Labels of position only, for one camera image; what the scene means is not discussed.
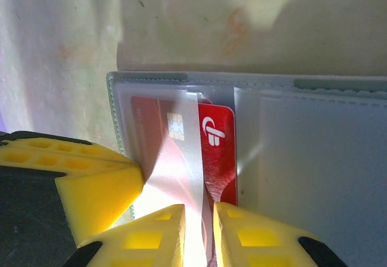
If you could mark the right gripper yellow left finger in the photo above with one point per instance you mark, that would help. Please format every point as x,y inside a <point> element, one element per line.
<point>145,242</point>

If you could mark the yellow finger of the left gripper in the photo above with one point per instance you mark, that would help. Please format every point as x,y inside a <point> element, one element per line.
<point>45,143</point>
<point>99,194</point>

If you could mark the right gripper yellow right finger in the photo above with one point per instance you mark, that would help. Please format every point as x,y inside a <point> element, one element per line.
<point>260,242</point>

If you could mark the grey-green card holder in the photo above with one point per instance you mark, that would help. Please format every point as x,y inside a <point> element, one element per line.
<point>317,158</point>

